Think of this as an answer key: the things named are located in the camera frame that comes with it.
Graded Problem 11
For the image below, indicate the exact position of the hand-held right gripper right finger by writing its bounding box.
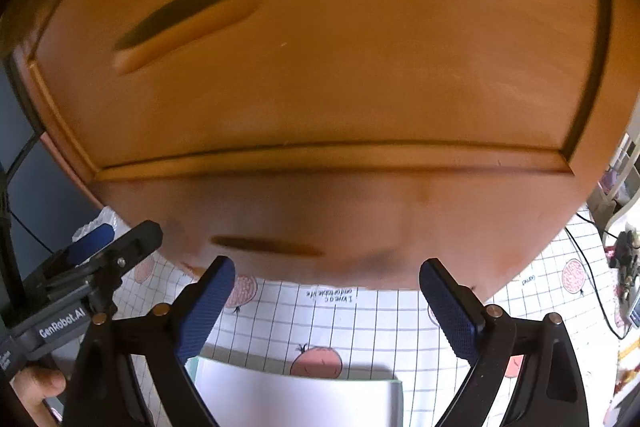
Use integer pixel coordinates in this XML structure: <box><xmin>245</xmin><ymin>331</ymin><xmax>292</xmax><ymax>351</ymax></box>
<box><xmin>419</xmin><ymin>258</ymin><xmax>591</xmax><ymax>427</ymax></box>

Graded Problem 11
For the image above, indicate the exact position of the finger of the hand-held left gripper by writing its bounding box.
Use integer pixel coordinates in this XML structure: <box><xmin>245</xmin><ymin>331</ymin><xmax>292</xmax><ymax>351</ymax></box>
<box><xmin>45</xmin><ymin>221</ymin><xmax>163</xmax><ymax>304</ymax></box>
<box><xmin>50</xmin><ymin>223</ymin><xmax>115</xmax><ymax>268</ymax></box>

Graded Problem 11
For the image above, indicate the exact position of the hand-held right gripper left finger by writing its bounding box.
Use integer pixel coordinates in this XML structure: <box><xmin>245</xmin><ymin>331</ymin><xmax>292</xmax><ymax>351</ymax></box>
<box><xmin>62</xmin><ymin>255</ymin><xmax>237</xmax><ymax>427</ymax></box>

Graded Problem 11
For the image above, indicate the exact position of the white tray with teal rim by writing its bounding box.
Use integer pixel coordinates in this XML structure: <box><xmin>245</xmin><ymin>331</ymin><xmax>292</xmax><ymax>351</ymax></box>
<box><xmin>187</xmin><ymin>354</ymin><xmax>405</xmax><ymax>427</ymax></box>

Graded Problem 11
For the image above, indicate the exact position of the wooden drawer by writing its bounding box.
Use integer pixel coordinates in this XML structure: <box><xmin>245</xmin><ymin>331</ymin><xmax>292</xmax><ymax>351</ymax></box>
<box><xmin>12</xmin><ymin>0</ymin><xmax>613</xmax><ymax>182</ymax></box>

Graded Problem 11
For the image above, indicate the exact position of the person's left hand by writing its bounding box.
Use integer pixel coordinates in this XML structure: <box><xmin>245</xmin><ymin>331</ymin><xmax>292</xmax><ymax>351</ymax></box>
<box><xmin>10</xmin><ymin>367</ymin><xmax>67</xmax><ymax>427</ymax></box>

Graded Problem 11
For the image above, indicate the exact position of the clear plastic bag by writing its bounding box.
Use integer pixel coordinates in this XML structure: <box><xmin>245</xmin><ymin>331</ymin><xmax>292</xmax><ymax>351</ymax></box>
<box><xmin>72</xmin><ymin>206</ymin><xmax>123</xmax><ymax>248</ymax></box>

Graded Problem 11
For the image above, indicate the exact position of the dark blue panel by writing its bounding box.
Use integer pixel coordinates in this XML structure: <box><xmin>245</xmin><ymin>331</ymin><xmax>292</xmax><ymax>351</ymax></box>
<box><xmin>0</xmin><ymin>57</ymin><xmax>103</xmax><ymax>323</ymax></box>

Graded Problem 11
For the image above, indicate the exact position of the checked fruit print tablecloth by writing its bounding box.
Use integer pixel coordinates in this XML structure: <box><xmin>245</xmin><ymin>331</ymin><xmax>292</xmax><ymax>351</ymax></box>
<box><xmin>107</xmin><ymin>207</ymin><xmax>631</xmax><ymax>427</ymax></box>

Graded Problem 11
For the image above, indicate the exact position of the dark gadget cluster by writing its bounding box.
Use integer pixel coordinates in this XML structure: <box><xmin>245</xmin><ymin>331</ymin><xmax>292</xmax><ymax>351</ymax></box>
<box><xmin>607</xmin><ymin>229</ymin><xmax>640</xmax><ymax>288</ymax></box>

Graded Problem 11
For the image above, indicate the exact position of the small screen device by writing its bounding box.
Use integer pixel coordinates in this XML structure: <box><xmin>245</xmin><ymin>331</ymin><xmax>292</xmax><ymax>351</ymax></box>
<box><xmin>622</xmin><ymin>284</ymin><xmax>640</xmax><ymax>330</ymax></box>

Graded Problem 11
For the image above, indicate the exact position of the wooden nightstand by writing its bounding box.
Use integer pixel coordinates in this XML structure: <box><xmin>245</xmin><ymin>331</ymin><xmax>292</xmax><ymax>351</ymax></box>
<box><xmin>0</xmin><ymin>0</ymin><xmax>640</xmax><ymax>303</ymax></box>

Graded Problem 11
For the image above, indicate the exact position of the black cable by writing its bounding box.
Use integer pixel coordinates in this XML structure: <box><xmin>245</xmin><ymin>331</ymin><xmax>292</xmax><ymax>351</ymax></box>
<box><xmin>565</xmin><ymin>213</ymin><xmax>632</xmax><ymax>340</ymax></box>

